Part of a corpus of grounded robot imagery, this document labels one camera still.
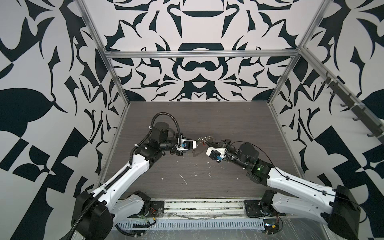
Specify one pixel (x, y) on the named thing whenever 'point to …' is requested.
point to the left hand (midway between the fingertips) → (197, 136)
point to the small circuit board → (271, 226)
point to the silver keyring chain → (203, 140)
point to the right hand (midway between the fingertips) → (210, 138)
